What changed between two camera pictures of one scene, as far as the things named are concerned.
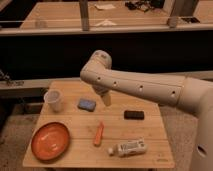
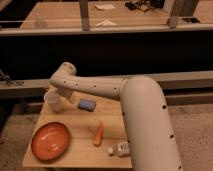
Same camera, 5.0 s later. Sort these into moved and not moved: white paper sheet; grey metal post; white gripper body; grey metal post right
Moved: white gripper body
Not moved: grey metal post; grey metal post right; white paper sheet
